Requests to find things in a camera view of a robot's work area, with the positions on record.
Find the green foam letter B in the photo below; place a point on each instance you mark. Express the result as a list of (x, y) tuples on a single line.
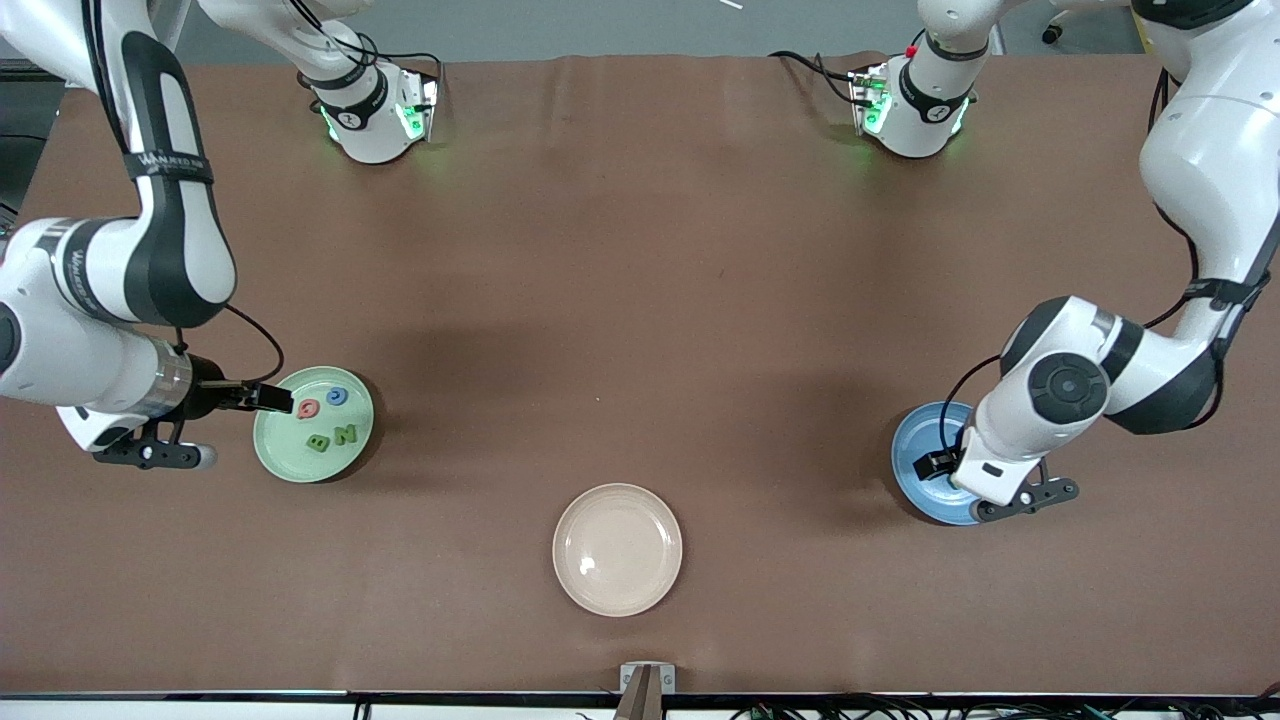
[(318, 441)]

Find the pink foam letter Q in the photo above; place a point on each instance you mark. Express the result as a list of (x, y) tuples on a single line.
[(302, 409)]

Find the green foam letter N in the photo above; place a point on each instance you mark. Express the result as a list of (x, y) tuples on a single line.
[(345, 434)]

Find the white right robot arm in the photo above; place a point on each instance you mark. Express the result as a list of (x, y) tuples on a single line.
[(60, 350)]

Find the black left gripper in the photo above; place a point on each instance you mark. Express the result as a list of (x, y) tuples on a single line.
[(934, 465)]

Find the grey metal camera bracket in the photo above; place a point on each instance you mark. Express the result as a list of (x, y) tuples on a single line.
[(647, 690)]

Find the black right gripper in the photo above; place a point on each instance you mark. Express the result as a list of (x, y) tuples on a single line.
[(211, 391)]

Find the blue round plate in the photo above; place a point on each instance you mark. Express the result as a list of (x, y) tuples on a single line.
[(910, 490)]

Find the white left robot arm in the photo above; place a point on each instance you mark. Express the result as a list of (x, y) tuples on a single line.
[(1210, 170)]

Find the beige round plate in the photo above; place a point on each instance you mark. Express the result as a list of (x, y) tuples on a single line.
[(617, 550)]

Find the light green round plate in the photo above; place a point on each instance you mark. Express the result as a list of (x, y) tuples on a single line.
[(290, 460)]

